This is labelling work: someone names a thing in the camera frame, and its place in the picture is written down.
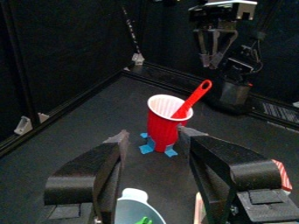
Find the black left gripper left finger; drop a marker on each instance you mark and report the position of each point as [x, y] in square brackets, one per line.
[82, 172]

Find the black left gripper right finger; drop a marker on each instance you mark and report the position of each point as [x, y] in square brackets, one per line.
[230, 163]

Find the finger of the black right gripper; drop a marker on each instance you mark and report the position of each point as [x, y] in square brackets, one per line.
[227, 39]
[203, 46]

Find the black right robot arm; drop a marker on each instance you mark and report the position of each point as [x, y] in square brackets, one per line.
[235, 93]

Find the red topped white nigiri sushi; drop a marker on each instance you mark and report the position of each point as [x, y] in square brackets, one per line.
[285, 175]

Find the blue tape piece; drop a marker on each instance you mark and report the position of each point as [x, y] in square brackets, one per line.
[145, 135]
[170, 151]
[147, 148]

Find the red plastic spoon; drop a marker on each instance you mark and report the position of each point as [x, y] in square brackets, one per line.
[194, 97]

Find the red plastic cup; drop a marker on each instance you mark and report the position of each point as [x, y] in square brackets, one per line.
[162, 134]

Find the black aluminium frame rail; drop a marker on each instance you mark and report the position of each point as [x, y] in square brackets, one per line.
[58, 113]
[194, 83]

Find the grey metal corner bracket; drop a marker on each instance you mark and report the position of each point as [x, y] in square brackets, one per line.
[23, 126]
[138, 59]
[43, 117]

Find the black vertical frame post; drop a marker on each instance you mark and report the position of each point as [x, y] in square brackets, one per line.
[22, 73]

